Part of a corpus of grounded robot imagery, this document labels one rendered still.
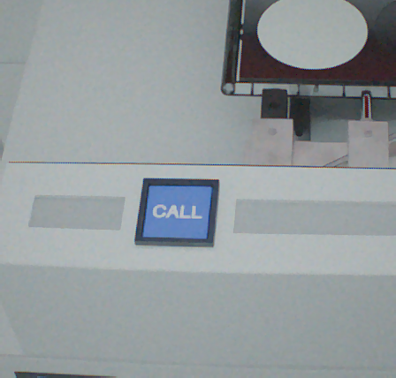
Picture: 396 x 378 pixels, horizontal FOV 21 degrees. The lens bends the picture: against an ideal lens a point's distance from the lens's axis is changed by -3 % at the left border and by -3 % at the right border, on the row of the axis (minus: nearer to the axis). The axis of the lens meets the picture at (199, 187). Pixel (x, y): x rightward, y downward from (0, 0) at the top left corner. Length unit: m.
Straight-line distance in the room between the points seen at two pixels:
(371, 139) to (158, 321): 0.23
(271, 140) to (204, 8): 0.28
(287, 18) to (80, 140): 0.23
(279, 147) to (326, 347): 0.17
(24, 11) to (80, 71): 0.40
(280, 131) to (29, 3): 0.64
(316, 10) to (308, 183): 0.26
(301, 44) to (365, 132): 0.12
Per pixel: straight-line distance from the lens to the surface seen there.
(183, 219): 0.77
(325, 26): 0.98
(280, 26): 0.98
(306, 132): 0.96
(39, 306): 0.82
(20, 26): 1.49
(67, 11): 1.15
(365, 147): 0.88
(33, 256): 0.77
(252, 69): 0.94
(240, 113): 1.02
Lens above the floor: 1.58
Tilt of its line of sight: 52 degrees down
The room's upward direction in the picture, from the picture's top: 8 degrees counter-clockwise
